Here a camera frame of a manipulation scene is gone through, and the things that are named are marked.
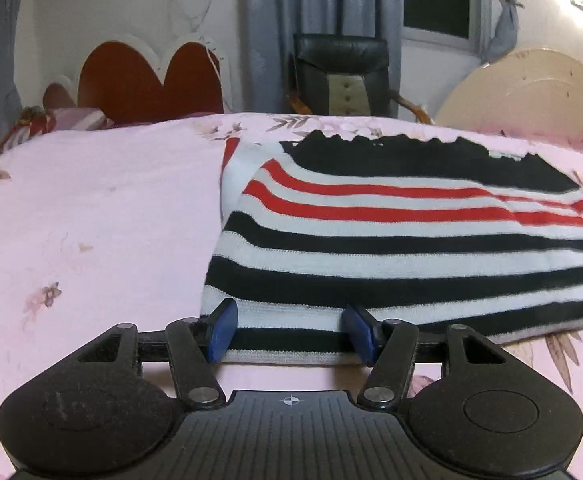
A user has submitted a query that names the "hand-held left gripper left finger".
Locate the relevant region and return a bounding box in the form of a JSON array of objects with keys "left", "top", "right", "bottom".
[{"left": 74, "top": 298, "right": 238, "bottom": 407}]

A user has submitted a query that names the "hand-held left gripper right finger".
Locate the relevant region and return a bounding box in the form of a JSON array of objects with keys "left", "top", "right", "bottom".
[{"left": 341, "top": 305, "right": 509, "bottom": 407}]

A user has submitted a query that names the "striped cartoon print sweater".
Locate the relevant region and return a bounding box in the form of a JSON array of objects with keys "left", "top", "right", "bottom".
[{"left": 200, "top": 129, "right": 583, "bottom": 365}]

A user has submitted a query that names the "pink floral bed sheet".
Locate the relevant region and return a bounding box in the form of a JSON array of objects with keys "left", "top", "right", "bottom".
[{"left": 0, "top": 112, "right": 583, "bottom": 480}]

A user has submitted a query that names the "black leather office chair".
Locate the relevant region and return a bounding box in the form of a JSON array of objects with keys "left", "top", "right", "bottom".
[{"left": 286, "top": 34, "right": 433, "bottom": 123}]

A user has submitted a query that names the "striped pink pillow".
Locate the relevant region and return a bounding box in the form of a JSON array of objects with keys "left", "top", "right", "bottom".
[{"left": 0, "top": 106, "right": 116, "bottom": 157}]

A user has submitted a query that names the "red heart-shaped headboard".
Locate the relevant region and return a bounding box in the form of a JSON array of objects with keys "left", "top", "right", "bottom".
[{"left": 42, "top": 35, "right": 232, "bottom": 127}]

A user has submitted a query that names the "cream round headboard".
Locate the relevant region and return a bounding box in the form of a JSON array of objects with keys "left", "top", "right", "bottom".
[{"left": 434, "top": 49, "right": 583, "bottom": 157}]

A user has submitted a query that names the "grey middle window curtain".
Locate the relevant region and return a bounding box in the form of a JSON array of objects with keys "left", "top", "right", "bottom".
[{"left": 242, "top": 0, "right": 403, "bottom": 117}]

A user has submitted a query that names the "dark window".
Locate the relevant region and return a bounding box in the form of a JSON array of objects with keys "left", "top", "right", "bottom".
[{"left": 401, "top": 0, "right": 487, "bottom": 53}]

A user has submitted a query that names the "grey tied-back curtain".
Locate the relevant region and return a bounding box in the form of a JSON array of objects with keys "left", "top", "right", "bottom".
[{"left": 481, "top": 0, "right": 523, "bottom": 63}]

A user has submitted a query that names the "white wall cable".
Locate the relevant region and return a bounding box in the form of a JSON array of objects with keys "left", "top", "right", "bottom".
[{"left": 169, "top": 0, "right": 223, "bottom": 78}]

